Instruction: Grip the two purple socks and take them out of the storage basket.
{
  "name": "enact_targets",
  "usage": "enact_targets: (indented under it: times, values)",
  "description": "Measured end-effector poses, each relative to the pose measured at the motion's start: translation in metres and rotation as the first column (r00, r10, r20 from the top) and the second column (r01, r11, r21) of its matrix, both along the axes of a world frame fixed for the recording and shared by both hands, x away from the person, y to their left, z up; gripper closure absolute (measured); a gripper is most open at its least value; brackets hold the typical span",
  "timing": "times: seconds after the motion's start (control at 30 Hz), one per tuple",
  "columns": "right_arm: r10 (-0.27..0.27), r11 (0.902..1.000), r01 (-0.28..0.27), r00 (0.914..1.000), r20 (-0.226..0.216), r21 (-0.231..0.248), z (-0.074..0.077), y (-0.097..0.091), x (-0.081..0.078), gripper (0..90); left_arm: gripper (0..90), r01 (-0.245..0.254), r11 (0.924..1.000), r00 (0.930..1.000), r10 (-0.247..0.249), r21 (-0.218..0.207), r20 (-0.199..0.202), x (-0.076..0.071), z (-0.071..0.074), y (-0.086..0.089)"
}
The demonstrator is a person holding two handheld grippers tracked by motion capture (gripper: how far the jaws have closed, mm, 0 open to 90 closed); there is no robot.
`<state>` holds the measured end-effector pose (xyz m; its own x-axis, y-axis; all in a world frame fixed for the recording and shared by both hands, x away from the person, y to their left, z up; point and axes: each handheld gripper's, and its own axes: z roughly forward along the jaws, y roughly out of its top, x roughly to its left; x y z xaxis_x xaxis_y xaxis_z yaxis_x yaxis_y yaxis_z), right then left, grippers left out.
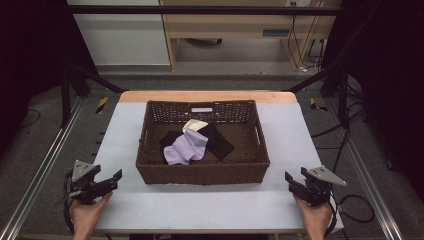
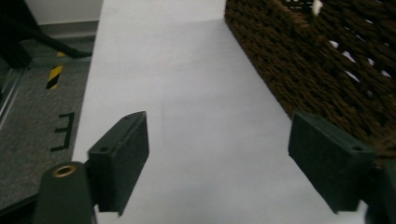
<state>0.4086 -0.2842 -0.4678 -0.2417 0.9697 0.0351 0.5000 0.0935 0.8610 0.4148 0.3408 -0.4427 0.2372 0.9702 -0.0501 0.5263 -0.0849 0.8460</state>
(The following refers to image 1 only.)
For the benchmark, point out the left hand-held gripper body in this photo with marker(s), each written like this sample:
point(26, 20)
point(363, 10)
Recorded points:
point(80, 186)

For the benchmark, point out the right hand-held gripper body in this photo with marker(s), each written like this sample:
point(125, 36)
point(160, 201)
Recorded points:
point(320, 190)

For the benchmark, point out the person's right hand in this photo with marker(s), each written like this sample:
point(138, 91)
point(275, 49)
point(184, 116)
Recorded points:
point(315, 216)

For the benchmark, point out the person's left hand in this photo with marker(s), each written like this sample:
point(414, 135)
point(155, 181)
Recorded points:
point(85, 215)

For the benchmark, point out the white table mat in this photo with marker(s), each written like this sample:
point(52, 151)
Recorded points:
point(133, 208)

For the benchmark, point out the yellow black tape strip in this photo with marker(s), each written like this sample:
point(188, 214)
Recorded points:
point(315, 105)
point(102, 105)

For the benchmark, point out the small black cloth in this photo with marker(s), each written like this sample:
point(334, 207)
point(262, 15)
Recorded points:
point(170, 138)

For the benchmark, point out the large black cloth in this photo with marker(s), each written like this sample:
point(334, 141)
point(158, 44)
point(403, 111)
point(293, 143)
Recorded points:
point(218, 143)

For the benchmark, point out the lilac cloth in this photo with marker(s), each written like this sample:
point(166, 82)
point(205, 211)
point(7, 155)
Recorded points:
point(186, 147)

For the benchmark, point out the brown wicker basket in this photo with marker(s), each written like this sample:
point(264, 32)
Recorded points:
point(200, 174)

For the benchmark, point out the cream cloth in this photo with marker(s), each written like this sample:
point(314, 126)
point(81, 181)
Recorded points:
point(195, 125)

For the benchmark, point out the dark curtain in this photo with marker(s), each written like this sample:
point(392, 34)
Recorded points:
point(30, 60)
point(390, 83)

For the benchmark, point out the white cabinet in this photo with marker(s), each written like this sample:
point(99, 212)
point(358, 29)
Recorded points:
point(126, 36)

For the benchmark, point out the metal floor rail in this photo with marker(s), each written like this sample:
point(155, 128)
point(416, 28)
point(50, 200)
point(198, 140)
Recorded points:
point(40, 173)
point(366, 180)

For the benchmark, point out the black frame leg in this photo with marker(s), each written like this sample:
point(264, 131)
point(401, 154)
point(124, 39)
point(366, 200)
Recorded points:
point(65, 100)
point(343, 100)

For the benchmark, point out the black horizontal frame bar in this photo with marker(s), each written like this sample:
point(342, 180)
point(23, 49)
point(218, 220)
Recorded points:
point(200, 10)

